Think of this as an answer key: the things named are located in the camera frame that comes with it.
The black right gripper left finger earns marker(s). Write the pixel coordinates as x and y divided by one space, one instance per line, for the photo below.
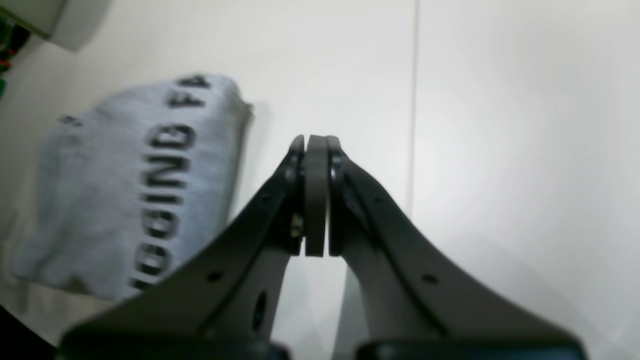
221 305

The grey T-shirt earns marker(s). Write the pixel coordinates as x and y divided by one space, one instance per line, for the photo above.
132 189

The grey partition right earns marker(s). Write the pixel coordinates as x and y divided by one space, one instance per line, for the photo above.
69 24

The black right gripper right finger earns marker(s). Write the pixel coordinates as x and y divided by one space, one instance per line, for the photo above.
419 304

